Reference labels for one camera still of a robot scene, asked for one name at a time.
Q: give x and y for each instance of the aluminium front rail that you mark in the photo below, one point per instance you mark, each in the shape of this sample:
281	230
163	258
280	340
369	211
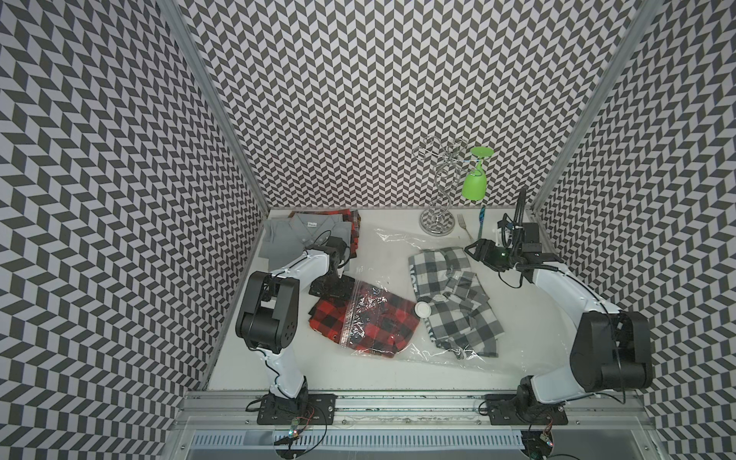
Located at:
401	409

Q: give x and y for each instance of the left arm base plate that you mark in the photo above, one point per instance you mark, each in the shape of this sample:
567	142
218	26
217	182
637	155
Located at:
318	409

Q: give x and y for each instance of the aluminium corner post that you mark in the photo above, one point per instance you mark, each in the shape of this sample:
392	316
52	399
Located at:
644	17
172	14

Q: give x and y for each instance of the white bag valve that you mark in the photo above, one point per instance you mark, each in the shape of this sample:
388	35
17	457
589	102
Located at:
423	310

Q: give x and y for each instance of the grey white checked shirt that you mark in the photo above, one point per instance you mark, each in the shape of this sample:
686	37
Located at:
462	320

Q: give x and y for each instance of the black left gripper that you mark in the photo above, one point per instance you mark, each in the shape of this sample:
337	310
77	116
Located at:
343	290

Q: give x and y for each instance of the green plastic wine glass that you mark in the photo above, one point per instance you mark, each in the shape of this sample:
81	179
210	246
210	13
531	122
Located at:
475	183

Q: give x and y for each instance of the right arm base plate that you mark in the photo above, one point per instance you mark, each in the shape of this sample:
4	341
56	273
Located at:
517	411

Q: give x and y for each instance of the aluminium corner post right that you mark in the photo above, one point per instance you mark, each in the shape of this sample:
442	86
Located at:
644	17

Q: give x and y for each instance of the metal fork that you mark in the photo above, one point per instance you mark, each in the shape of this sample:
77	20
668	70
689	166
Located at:
463	225

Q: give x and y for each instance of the wire glass rack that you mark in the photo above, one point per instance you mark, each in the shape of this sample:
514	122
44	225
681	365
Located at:
446	159

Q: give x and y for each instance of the grey garment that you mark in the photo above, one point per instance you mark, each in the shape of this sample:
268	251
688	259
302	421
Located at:
285	239

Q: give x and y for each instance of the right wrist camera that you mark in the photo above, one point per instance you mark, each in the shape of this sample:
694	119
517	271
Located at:
521	239

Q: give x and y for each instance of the aluminium corner post left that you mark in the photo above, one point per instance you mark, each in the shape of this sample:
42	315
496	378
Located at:
172	14

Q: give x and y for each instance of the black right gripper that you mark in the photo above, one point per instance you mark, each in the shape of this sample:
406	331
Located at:
483	252

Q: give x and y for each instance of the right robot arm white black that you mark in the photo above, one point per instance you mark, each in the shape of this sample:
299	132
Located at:
611	349

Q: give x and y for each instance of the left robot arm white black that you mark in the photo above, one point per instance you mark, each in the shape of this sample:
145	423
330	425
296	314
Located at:
267	321

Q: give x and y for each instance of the red black checked shirt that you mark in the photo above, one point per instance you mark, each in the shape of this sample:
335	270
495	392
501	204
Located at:
314	227

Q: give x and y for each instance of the clear vacuum bag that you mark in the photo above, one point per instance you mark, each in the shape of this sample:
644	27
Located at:
537	335

